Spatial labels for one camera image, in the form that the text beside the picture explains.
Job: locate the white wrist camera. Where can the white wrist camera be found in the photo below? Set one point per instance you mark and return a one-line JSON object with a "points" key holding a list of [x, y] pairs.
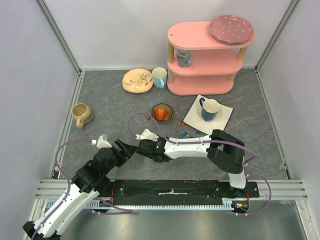
{"points": [[147, 135], [101, 142]]}

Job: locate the light blue mug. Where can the light blue mug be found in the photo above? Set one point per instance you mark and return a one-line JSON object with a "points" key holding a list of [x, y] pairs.
{"points": [[159, 75]]}

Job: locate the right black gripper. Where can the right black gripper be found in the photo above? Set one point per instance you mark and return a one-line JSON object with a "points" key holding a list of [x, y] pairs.
{"points": [[139, 148]]}

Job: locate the orange cup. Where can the orange cup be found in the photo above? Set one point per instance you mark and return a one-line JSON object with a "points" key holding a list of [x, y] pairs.
{"points": [[161, 114]]}

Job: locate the white cable duct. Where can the white cable duct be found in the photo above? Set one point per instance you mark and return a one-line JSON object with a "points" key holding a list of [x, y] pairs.
{"points": [[225, 205]]}

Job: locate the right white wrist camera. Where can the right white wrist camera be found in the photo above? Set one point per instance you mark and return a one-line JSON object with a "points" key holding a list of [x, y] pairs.
{"points": [[147, 135]]}

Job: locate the grey mug on shelf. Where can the grey mug on shelf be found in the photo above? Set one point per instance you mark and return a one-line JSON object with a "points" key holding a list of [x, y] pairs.
{"points": [[183, 58]]}

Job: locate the beige ceramic mug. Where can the beige ceramic mug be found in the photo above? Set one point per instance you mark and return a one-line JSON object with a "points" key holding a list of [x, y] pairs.
{"points": [[82, 114]]}

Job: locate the orange battery by plate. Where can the orange battery by plate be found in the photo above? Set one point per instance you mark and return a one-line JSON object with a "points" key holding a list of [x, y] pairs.
{"points": [[180, 123]]}

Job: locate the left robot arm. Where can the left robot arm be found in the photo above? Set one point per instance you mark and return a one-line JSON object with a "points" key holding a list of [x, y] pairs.
{"points": [[89, 182]]}

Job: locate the yellow floral plate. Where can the yellow floral plate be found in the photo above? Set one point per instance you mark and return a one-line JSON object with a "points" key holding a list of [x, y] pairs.
{"points": [[137, 81]]}

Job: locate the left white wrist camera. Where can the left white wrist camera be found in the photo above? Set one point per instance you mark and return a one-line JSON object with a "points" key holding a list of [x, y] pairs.
{"points": [[101, 142]]}

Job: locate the pink three-tier shelf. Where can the pink three-tier shelf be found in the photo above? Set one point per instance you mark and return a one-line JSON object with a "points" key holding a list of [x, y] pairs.
{"points": [[214, 65]]}

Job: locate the pink polka dot plate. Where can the pink polka dot plate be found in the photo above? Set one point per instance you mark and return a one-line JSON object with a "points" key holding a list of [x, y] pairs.
{"points": [[231, 30]]}

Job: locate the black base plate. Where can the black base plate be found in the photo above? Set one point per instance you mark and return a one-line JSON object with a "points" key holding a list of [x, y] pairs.
{"points": [[136, 192]]}

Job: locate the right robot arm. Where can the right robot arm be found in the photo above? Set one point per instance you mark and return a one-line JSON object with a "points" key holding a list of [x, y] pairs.
{"points": [[222, 149]]}

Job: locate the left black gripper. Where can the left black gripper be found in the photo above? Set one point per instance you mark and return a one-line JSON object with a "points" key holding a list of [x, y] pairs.
{"points": [[124, 154]]}

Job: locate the dark blue mug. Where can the dark blue mug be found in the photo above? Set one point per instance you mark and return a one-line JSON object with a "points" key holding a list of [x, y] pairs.
{"points": [[209, 109]]}

